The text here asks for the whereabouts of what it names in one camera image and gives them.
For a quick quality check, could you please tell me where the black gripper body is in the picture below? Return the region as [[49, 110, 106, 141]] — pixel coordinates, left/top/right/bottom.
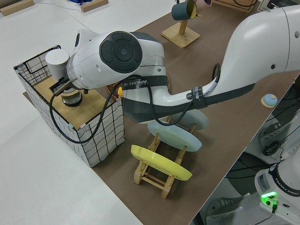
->
[[56, 76, 89, 95]]

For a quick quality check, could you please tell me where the wooden block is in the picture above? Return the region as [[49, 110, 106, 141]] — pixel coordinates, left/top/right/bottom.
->
[[80, 0, 109, 13], [0, 0, 35, 17]]

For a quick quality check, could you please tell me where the thin black wire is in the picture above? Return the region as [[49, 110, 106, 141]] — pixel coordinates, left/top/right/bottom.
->
[[35, 0, 82, 11]]

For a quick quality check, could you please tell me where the wooden drawer cabinet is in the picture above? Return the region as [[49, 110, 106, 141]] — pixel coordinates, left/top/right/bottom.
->
[[212, 0, 258, 14]]

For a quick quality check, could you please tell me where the black cabinet handle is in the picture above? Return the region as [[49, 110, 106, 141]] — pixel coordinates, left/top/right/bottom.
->
[[234, 0, 256, 7]]

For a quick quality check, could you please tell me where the yellow plate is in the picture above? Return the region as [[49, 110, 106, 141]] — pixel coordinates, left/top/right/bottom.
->
[[130, 144, 193, 181]]

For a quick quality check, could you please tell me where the wooden mug tree stand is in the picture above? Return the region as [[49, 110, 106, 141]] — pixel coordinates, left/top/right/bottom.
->
[[161, 0, 203, 49]]

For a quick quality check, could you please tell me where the black base cable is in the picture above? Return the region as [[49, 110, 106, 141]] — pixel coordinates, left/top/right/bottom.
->
[[269, 198, 279, 214]]

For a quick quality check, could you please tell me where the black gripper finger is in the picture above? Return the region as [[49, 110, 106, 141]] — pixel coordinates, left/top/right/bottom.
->
[[49, 81, 68, 96]]

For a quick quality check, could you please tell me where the light blue plate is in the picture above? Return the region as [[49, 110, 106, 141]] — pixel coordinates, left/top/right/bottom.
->
[[147, 121, 203, 153]]

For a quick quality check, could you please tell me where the dark blue mug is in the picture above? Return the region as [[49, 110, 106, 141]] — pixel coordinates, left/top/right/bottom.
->
[[171, 0, 198, 21]]

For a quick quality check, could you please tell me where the wooden plate rack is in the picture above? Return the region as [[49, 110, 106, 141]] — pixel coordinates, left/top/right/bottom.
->
[[133, 117, 197, 200]]

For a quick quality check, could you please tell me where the blue object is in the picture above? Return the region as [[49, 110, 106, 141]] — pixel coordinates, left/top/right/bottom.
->
[[71, 0, 94, 6]]

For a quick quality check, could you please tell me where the grey plate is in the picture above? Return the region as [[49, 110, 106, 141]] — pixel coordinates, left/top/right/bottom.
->
[[173, 110, 209, 132]]

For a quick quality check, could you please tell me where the white toaster oven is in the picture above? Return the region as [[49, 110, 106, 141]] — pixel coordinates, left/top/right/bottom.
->
[[258, 0, 285, 12]]

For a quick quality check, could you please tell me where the wooden box with wire basket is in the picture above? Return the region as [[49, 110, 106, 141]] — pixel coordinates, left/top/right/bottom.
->
[[13, 45, 125, 168]]

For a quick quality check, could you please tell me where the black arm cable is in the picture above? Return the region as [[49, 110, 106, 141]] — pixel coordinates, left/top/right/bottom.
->
[[50, 62, 221, 144]]

